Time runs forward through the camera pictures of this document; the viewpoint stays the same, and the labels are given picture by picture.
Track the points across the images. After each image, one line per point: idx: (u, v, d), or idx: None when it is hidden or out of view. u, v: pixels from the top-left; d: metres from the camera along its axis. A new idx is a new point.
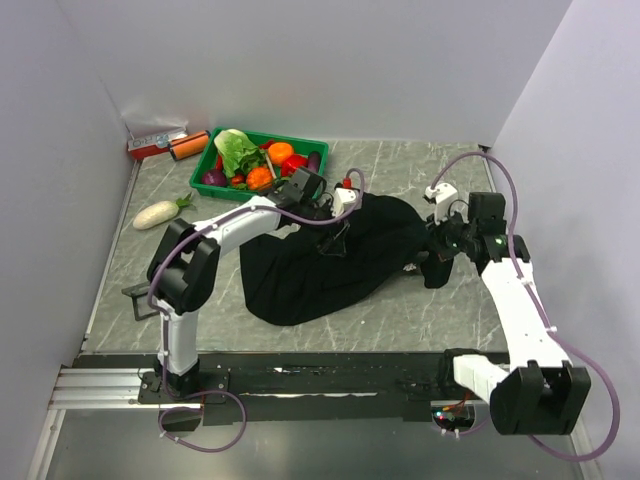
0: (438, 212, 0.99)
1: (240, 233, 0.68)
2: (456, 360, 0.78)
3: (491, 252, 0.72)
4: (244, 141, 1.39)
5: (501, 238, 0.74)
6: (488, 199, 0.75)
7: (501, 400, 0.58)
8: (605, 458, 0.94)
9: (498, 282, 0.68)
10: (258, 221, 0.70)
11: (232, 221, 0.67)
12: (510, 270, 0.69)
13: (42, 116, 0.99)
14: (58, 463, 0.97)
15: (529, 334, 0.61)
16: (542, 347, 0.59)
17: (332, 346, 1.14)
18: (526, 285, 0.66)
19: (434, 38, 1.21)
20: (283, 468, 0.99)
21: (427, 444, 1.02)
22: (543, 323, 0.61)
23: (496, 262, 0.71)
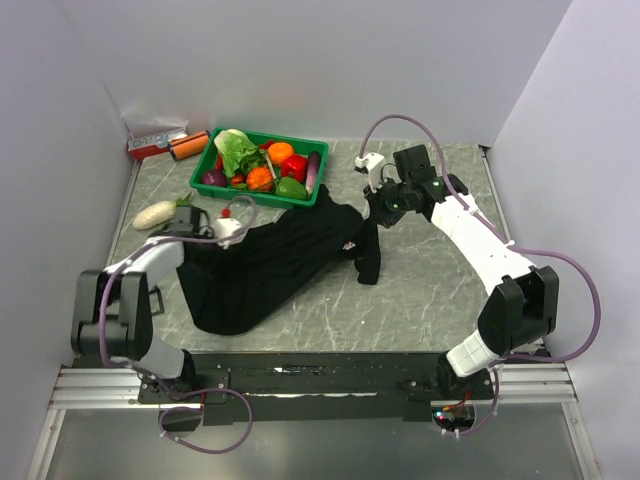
0: (372, 180, 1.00)
1: (152, 267, 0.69)
2: (450, 354, 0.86)
3: (435, 197, 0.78)
4: (244, 141, 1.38)
5: (437, 181, 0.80)
6: (411, 153, 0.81)
7: (493, 321, 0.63)
8: (607, 459, 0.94)
9: (447, 218, 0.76)
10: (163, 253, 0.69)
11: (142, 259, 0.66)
12: (451, 206, 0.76)
13: (43, 116, 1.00)
14: (58, 463, 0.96)
15: (494, 254, 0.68)
16: (507, 261, 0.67)
17: (332, 346, 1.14)
18: (474, 214, 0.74)
19: (434, 39, 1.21)
20: (283, 468, 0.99)
21: (428, 444, 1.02)
22: (500, 240, 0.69)
23: (442, 203, 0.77)
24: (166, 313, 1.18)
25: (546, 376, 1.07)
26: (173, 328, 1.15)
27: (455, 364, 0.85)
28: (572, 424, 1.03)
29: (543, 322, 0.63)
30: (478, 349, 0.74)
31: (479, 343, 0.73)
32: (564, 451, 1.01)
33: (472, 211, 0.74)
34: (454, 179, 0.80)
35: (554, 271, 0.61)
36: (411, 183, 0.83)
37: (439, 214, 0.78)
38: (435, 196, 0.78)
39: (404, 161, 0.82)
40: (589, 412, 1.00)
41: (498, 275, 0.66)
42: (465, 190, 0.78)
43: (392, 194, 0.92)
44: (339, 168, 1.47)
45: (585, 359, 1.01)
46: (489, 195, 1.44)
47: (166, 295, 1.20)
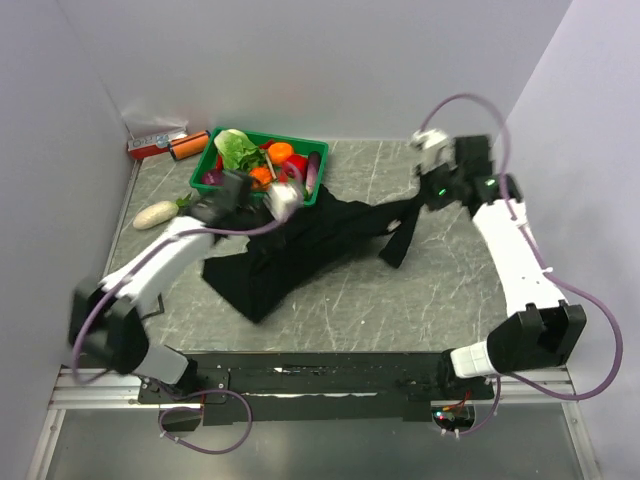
0: (425, 160, 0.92)
1: (164, 270, 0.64)
2: (454, 353, 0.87)
3: (484, 196, 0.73)
4: (244, 141, 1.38)
5: (492, 180, 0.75)
6: (473, 141, 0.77)
7: (501, 341, 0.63)
8: (608, 460, 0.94)
9: (490, 224, 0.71)
10: (185, 250, 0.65)
11: (154, 262, 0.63)
12: (502, 211, 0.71)
13: (43, 116, 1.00)
14: (58, 464, 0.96)
15: (526, 277, 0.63)
16: (538, 289, 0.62)
17: (332, 346, 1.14)
18: (520, 228, 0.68)
19: (433, 37, 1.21)
20: (283, 468, 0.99)
21: (428, 444, 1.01)
22: (539, 265, 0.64)
23: (489, 206, 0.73)
24: (166, 313, 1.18)
25: (545, 376, 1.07)
26: (173, 328, 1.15)
27: (456, 363, 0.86)
28: (572, 424, 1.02)
29: (553, 354, 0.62)
30: (483, 361, 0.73)
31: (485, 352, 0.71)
32: (564, 451, 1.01)
33: (519, 224, 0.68)
34: (511, 182, 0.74)
35: (583, 313, 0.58)
36: (462, 174, 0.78)
37: (482, 218, 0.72)
38: (486, 197, 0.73)
39: (466, 145, 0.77)
40: (589, 411, 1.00)
41: (524, 299, 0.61)
42: (520, 197, 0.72)
43: (439, 180, 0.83)
44: (339, 168, 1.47)
45: (585, 360, 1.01)
46: None
47: (166, 294, 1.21)
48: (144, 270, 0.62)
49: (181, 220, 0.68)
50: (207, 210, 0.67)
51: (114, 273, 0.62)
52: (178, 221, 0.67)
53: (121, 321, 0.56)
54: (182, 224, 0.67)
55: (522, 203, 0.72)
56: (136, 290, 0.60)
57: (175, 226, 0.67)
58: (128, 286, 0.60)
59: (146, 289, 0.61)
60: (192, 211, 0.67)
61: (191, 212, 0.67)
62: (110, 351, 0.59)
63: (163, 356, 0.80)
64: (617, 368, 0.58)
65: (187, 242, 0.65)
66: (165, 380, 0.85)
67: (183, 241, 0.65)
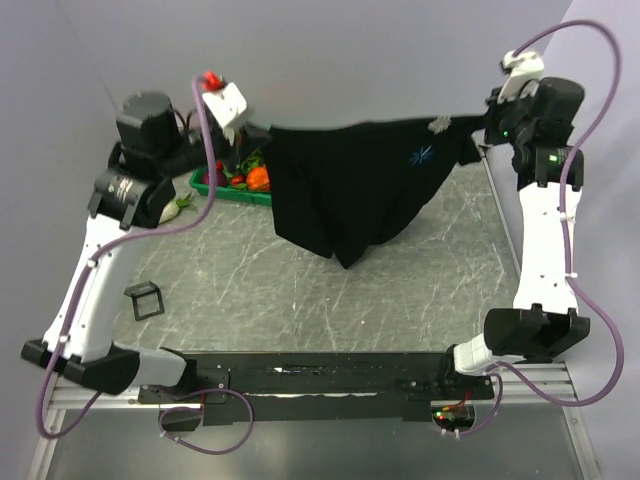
0: (507, 89, 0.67)
1: (100, 300, 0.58)
2: (456, 347, 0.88)
3: (539, 175, 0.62)
4: None
5: (557, 155, 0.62)
6: (564, 96, 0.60)
7: (496, 323, 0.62)
8: (607, 460, 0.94)
9: (532, 207, 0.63)
10: (110, 270, 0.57)
11: (83, 305, 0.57)
12: (551, 195, 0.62)
13: (43, 116, 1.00)
14: (57, 464, 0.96)
15: (545, 276, 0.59)
16: (552, 292, 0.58)
17: (332, 346, 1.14)
18: (564, 222, 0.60)
19: (432, 38, 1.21)
20: (283, 468, 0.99)
21: (427, 444, 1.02)
22: (565, 267, 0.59)
23: (540, 187, 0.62)
24: (167, 313, 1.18)
25: (545, 376, 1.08)
26: (173, 328, 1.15)
27: (457, 357, 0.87)
28: (572, 424, 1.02)
29: (543, 350, 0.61)
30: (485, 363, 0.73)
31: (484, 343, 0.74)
32: (563, 451, 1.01)
33: (563, 218, 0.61)
34: (580, 164, 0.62)
35: (588, 327, 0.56)
36: (530, 133, 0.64)
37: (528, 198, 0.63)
38: (539, 178, 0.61)
39: (552, 104, 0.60)
40: (589, 411, 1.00)
41: (533, 298, 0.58)
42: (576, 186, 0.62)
43: (507, 121, 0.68)
44: None
45: (585, 361, 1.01)
46: (489, 195, 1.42)
47: (166, 294, 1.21)
48: (77, 320, 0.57)
49: (99, 218, 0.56)
50: (127, 183, 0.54)
51: (48, 331, 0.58)
52: (94, 221, 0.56)
53: (80, 382, 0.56)
54: (100, 226, 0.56)
55: (578, 193, 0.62)
56: (80, 347, 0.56)
57: (91, 237, 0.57)
58: (70, 344, 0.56)
59: (93, 338, 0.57)
60: (105, 200, 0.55)
61: (108, 200, 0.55)
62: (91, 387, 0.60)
63: (162, 362, 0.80)
64: (615, 382, 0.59)
65: (110, 261, 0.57)
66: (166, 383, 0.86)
67: (105, 261, 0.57)
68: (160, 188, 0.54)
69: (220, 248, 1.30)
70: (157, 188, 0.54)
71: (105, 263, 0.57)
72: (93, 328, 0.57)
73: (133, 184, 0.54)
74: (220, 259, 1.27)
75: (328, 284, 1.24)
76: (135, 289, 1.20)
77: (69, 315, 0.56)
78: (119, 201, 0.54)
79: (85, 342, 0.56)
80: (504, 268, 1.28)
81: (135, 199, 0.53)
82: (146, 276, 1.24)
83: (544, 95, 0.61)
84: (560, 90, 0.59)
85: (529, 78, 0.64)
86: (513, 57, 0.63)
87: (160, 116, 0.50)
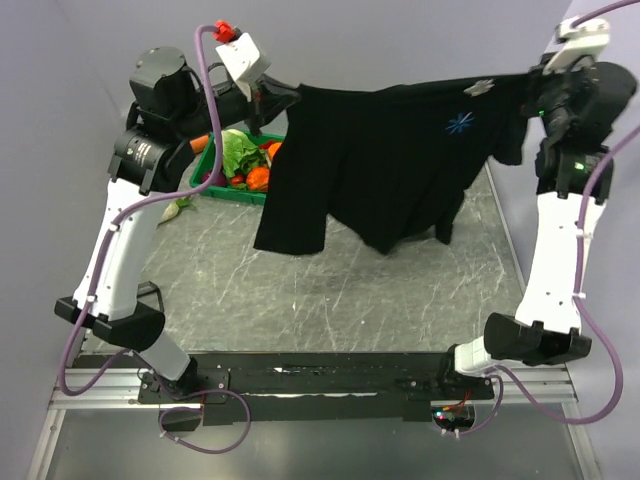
0: (557, 62, 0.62)
1: (125, 262, 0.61)
2: (457, 346, 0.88)
3: (560, 185, 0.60)
4: (244, 141, 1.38)
5: (583, 164, 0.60)
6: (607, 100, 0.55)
7: (498, 329, 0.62)
8: (607, 460, 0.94)
9: (549, 217, 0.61)
10: (132, 234, 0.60)
11: (107, 267, 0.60)
12: (571, 208, 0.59)
13: (43, 116, 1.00)
14: (58, 464, 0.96)
15: (550, 294, 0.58)
16: (555, 311, 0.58)
17: (332, 346, 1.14)
18: (580, 239, 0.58)
19: (433, 37, 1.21)
20: (283, 468, 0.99)
21: (427, 444, 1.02)
22: (573, 287, 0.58)
23: (560, 197, 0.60)
24: (167, 313, 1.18)
25: (546, 376, 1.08)
26: (173, 328, 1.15)
27: (457, 357, 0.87)
28: (572, 424, 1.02)
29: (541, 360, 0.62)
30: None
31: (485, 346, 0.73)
32: (563, 451, 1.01)
33: (580, 234, 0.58)
34: (608, 176, 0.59)
35: (588, 349, 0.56)
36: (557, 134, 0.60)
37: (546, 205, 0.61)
38: (560, 188, 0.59)
39: (593, 104, 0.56)
40: (589, 411, 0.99)
41: (536, 314, 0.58)
42: (600, 200, 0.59)
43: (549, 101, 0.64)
44: None
45: (586, 361, 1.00)
46: (489, 194, 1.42)
47: (166, 294, 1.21)
48: (103, 282, 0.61)
49: (120, 182, 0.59)
50: (146, 146, 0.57)
51: (81, 288, 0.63)
52: (114, 185, 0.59)
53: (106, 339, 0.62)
54: (124, 191, 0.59)
55: (601, 207, 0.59)
56: (106, 306, 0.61)
57: (113, 202, 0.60)
58: (97, 302, 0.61)
59: (118, 298, 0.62)
60: (125, 164, 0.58)
61: (127, 164, 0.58)
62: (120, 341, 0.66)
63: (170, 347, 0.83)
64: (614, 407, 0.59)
65: (131, 226, 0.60)
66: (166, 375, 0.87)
67: (126, 226, 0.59)
68: (178, 150, 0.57)
69: (220, 248, 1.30)
70: (175, 151, 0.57)
71: (126, 228, 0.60)
72: (118, 289, 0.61)
73: (152, 146, 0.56)
74: (220, 259, 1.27)
75: (327, 284, 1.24)
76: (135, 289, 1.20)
77: (95, 277, 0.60)
78: (138, 164, 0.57)
79: (111, 302, 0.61)
80: (504, 268, 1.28)
81: (153, 163, 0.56)
82: (145, 276, 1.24)
83: (589, 91, 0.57)
84: (605, 90, 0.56)
85: (586, 52, 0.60)
86: (570, 29, 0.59)
87: (174, 76, 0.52)
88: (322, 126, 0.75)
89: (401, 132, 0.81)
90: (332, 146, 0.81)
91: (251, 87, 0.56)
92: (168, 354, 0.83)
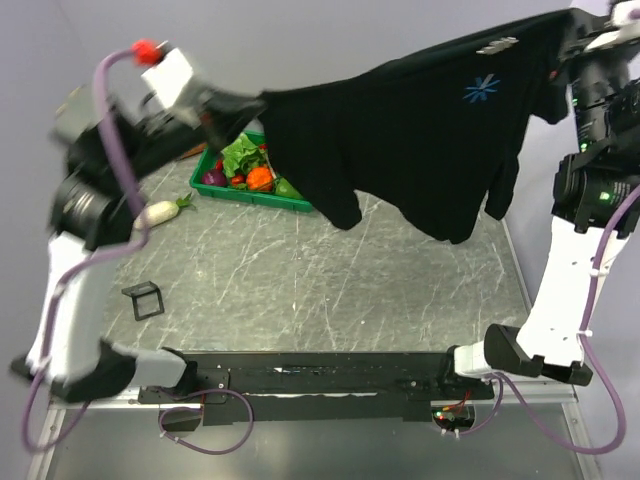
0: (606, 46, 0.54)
1: (79, 322, 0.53)
2: (456, 348, 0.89)
3: (579, 217, 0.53)
4: (244, 141, 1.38)
5: (608, 196, 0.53)
6: None
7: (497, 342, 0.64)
8: (608, 460, 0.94)
9: (559, 249, 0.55)
10: (81, 292, 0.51)
11: (57, 328, 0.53)
12: (587, 244, 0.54)
13: None
14: (57, 464, 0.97)
15: (554, 330, 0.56)
16: (557, 347, 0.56)
17: (332, 346, 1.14)
18: (594, 280, 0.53)
19: (431, 37, 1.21)
20: (283, 468, 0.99)
21: (427, 443, 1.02)
22: (580, 325, 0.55)
23: (578, 232, 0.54)
24: (167, 313, 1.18)
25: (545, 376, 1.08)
26: (173, 328, 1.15)
27: (457, 360, 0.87)
28: (572, 423, 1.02)
29: None
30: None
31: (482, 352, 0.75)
32: (564, 451, 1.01)
33: (594, 275, 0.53)
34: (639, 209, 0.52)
35: (585, 381, 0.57)
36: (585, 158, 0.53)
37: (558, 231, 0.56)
38: (578, 223, 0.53)
39: (639, 134, 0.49)
40: (589, 411, 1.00)
41: (536, 347, 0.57)
42: (622, 235, 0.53)
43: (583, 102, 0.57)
44: None
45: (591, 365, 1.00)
46: None
47: (165, 295, 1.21)
48: (56, 343, 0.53)
49: (62, 237, 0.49)
50: (85, 198, 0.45)
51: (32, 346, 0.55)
52: (57, 241, 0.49)
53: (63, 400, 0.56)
54: (65, 247, 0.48)
55: (620, 243, 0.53)
56: (62, 367, 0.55)
57: (56, 255, 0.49)
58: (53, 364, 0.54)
59: (76, 355, 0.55)
60: (60, 221, 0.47)
61: (65, 218, 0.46)
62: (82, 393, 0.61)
63: (163, 360, 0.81)
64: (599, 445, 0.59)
65: (80, 285, 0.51)
66: (164, 384, 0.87)
67: (74, 285, 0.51)
68: (124, 203, 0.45)
69: (220, 248, 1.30)
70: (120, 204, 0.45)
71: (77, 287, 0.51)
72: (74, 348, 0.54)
73: (92, 198, 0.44)
74: (220, 259, 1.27)
75: (327, 285, 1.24)
76: (135, 289, 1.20)
77: (44, 341, 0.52)
78: (77, 219, 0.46)
79: (67, 363, 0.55)
80: (504, 268, 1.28)
81: (93, 217, 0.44)
82: (145, 276, 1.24)
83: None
84: None
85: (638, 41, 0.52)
86: (628, 22, 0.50)
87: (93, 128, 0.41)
88: (314, 107, 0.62)
89: (408, 109, 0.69)
90: (334, 115, 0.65)
91: (192, 115, 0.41)
92: (156, 375, 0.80)
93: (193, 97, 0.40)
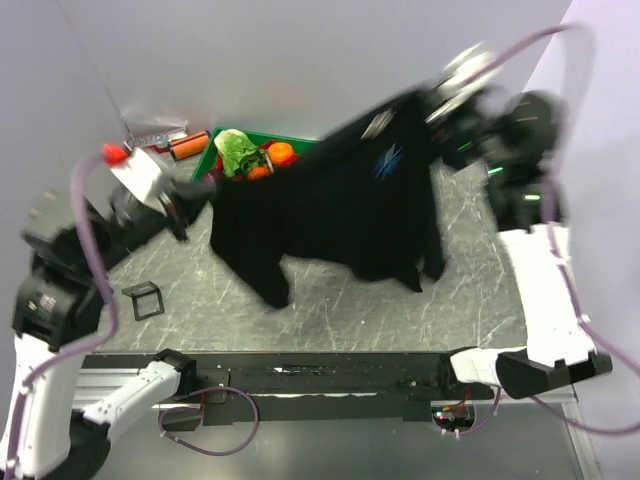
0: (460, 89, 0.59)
1: (47, 419, 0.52)
2: (453, 356, 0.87)
3: (521, 221, 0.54)
4: (244, 142, 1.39)
5: (532, 193, 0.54)
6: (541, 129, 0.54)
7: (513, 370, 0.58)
8: (609, 460, 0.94)
9: (521, 250, 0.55)
10: (48, 390, 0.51)
11: (25, 428, 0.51)
12: (541, 239, 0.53)
13: (44, 116, 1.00)
14: None
15: (557, 328, 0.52)
16: (567, 345, 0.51)
17: (332, 346, 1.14)
18: (562, 266, 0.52)
19: (432, 37, 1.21)
20: (283, 469, 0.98)
21: (428, 444, 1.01)
22: (574, 311, 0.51)
23: (527, 235, 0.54)
24: (167, 313, 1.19)
25: None
26: (173, 328, 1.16)
27: (456, 367, 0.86)
28: (572, 424, 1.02)
29: None
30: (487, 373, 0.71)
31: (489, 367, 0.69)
32: (564, 452, 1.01)
33: (560, 264, 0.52)
34: (561, 195, 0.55)
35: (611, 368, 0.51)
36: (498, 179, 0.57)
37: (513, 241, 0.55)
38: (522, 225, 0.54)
39: (533, 137, 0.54)
40: (589, 411, 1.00)
41: (552, 354, 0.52)
42: (563, 222, 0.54)
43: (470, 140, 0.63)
44: None
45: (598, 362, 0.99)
46: None
47: (166, 295, 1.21)
48: (24, 441, 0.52)
49: (27, 338, 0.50)
50: (49, 297, 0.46)
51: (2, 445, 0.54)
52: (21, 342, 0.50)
53: None
54: (30, 346, 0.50)
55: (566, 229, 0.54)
56: (29, 466, 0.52)
57: (22, 356, 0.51)
58: (19, 465, 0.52)
59: (44, 455, 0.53)
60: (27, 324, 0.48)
61: (32, 316, 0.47)
62: None
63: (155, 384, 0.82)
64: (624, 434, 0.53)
65: (46, 384, 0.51)
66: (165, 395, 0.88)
67: (40, 385, 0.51)
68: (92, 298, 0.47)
69: None
70: (87, 295, 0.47)
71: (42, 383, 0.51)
72: (42, 445, 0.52)
73: (59, 294, 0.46)
74: None
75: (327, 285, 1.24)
76: (135, 290, 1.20)
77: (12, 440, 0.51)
78: (45, 320, 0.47)
79: (35, 463, 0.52)
80: (503, 268, 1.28)
81: (63, 315, 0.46)
82: (145, 276, 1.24)
83: (521, 125, 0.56)
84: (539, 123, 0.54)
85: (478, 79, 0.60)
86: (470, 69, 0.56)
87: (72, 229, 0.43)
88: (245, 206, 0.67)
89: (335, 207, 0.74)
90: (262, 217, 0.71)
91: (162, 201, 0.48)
92: (156, 395, 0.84)
93: (164, 186, 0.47)
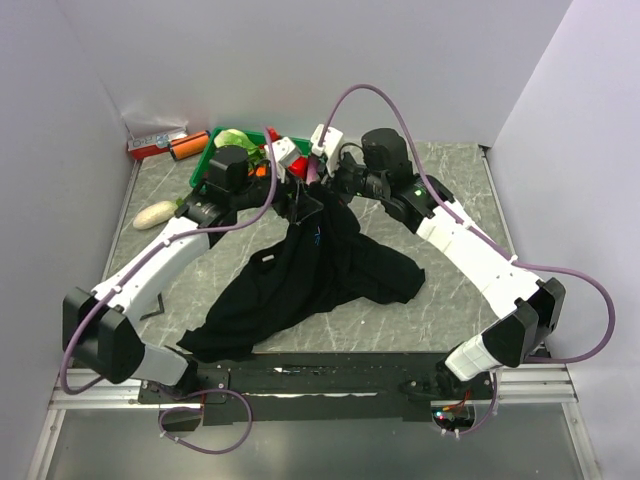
0: (331, 163, 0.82)
1: (158, 277, 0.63)
2: (447, 359, 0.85)
3: (421, 210, 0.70)
4: (244, 142, 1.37)
5: (419, 189, 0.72)
6: (392, 150, 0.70)
7: (499, 342, 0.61)
8: (607, 459, 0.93)
9: (441, 232, 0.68)
10: (178, 254, 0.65)
11: (144, 269, 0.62)
12: (443, 218, 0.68)
13: (43, 116, 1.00)
14: (58, 464, 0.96)
15: (499, 275, 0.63)
16: (514, 281, 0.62)
17: (332, 346, 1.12)
18: (469, 227, 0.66)
19: (431, 37, 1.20)
20: (283, 468, 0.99)
21: (427, 443, 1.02)
22: (504, 256, 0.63)
23: (431, 217, 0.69)
24: (166, 313, 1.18)
25: (545, 376, 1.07)
26: (173, 328, 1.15)
27: (454, 368, 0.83)
28: (572, 424, 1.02)
29: (546, 327, 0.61)
30: (481, 356, 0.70)
31: (482, 352, 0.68)
32: (564, 451, 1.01)
33: (468, 226, 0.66)
34: (437, 183, 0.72)
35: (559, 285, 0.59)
36: (387, 193, 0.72)
37: (427, 228, 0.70)
38: (423, 212, 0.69)
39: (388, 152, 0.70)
40: (589, 412, 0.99)
41: (509, 297, 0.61)
42: (451, 198, 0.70)
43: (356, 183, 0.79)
44: None
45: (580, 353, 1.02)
46: (489, 195, 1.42)
47: (166, 294, 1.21)
48: (133, 280, 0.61)
49: (182, 219, 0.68)
50: (207, 208, 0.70)
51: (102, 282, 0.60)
52: (177, 221, 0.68)
53: (106, 338, 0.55)
54: (179, 225, 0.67)
55: (456, 205, 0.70)
56: (126, 300, 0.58)
57: (170, 228, 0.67)
58: (119, 296, 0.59)
59: (137, 300, 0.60)
60: (187, 213, 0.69)
61: (191, 211, 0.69)
62: (101, 363, 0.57)
63: (164, 362, 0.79)
64: (613, 324, 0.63)
65: (179, 248, 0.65)
66: (165, 382, 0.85)
67: (176, 245, 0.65)
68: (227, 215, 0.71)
69: (220, 248, 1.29)
70: (227, 214, 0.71)
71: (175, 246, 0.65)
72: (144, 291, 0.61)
73: (212, 209, 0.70)
74: (220, 258, 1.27)
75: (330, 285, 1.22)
76: None
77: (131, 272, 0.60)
78: (198, 214, 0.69)
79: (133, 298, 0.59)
80: None
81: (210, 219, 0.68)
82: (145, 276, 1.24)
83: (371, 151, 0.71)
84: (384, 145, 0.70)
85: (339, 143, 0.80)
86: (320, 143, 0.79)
87: (239, 165, 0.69)
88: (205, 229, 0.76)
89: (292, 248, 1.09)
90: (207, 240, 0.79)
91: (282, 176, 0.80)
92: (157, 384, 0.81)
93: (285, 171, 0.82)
